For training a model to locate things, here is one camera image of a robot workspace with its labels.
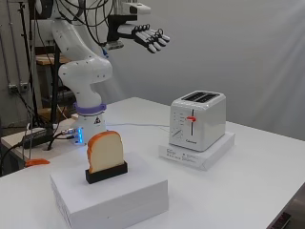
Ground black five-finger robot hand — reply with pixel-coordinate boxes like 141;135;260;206
105;13;172;54

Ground toast bread slice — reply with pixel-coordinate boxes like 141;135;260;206
87;130;125;175

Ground white backdrop sheet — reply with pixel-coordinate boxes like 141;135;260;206
101;0;305;141

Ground wooden shelf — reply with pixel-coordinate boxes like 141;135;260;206
35;53;71;67

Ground steel toaster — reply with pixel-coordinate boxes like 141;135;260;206
168;90;227;153

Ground black stand pole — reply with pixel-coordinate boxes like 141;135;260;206
50;43;62;128

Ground white flat box with print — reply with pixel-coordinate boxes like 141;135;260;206
157;131;236;172

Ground black block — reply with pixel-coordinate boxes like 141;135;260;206
85;160;129;185

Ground black power strip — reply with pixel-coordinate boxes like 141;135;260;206
21;127;50;149

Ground orange tool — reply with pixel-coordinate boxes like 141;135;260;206
24;157;51;168

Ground large white flat box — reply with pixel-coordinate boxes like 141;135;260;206
50;152;170;229

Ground black box with red print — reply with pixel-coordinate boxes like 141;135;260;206
270;212;292;229

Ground black cable bundle on arm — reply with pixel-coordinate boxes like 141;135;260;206
55;0;114;58

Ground black cables at robot base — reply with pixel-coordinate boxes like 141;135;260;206
47;127;79;151

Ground wall outlet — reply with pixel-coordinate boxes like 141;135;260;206
8;82;30;94

